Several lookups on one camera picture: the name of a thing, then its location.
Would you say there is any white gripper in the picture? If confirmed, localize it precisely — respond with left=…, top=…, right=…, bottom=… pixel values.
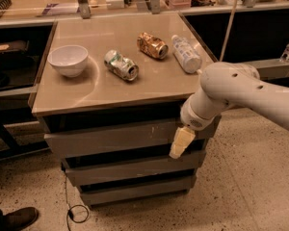
left=170, top=95, right=213, bottom=159

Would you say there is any grey top drawer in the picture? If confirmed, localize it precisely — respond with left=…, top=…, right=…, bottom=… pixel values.
left=43, top=114, right=222, bottom=159

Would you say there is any grey drawer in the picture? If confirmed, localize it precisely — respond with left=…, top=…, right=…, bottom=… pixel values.
left=66, top=150, right=206, bottom=186
left=43, top=114, right=222, bottom=159
left=80, top=175, right=196, bottom=206

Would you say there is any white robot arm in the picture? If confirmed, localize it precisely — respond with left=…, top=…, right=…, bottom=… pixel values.
left=170, top=62, right=289, bottom=159

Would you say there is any grey drawer cabinet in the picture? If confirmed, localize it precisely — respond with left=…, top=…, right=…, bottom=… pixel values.
left=32, top=13, right=216, bottom=194

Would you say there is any grey middle drawer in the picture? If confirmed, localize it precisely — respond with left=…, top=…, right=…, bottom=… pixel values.
left=66, top=150, right=206, bottom=186

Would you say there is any grey bottom drawer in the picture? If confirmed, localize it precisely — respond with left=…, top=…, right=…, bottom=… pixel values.
left=80, top=175, right=196, bottom=206

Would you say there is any clear plastic water bottle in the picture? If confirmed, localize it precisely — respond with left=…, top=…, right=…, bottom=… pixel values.
left=171, top=35, right=202, bottom=74

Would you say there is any white pole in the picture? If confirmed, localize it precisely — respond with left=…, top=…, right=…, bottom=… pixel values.
left=219, top=0, right=238, bottom=62

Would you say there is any crushed orange soda can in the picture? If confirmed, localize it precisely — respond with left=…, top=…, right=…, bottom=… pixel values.
left=137, top=32, right=169, bottom=60

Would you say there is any crushed green soda can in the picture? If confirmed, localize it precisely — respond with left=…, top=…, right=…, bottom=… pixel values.
left=104, top=50, right=139, bottom=82

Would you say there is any white bowl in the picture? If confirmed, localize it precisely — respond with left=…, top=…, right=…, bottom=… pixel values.
left=47, top=45, right=89, bottom=78

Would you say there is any purple white paper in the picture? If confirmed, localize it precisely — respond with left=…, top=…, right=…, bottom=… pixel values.
left=41, top=3, right=79, bottom=16

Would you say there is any black cable on floor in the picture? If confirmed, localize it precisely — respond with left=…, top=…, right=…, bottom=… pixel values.
left=64, top=176, right=91, bottom=231

